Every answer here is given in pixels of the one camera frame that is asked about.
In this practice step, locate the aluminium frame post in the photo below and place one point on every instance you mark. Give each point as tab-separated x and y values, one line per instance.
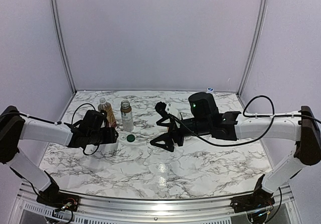
61	45
254	45

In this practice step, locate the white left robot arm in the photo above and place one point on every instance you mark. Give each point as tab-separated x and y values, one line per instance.
16	126

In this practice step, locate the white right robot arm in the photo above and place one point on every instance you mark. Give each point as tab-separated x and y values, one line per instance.
299	126

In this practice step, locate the white tea bottle cap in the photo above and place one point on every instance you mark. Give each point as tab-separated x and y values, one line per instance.
123	137

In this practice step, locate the aluminium table front rail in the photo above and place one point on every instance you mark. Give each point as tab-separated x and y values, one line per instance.
99	209

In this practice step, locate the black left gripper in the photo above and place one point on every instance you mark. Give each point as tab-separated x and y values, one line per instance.
111	137

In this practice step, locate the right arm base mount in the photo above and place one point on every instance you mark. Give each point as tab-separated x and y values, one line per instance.
253	200

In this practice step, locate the tea bottle red label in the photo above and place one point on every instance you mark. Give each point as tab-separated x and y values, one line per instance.
106	106

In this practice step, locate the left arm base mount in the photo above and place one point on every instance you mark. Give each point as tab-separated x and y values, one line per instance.
52	196

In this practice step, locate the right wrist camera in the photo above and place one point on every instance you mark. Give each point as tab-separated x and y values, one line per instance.
166	110

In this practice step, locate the dark green bottle cap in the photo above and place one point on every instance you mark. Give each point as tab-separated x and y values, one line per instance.
130	138

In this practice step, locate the clear water bottle blue cap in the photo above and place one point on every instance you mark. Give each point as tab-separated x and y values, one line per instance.
210	90

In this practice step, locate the right aluminium frame post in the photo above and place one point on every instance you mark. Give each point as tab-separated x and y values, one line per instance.
254	45

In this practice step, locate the left aluminium frame post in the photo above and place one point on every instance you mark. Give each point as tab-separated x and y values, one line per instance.
61	45

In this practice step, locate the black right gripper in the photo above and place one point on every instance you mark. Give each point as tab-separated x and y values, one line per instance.
170	146

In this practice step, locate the coffee bottle white label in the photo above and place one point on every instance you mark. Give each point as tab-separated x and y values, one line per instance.
126	115

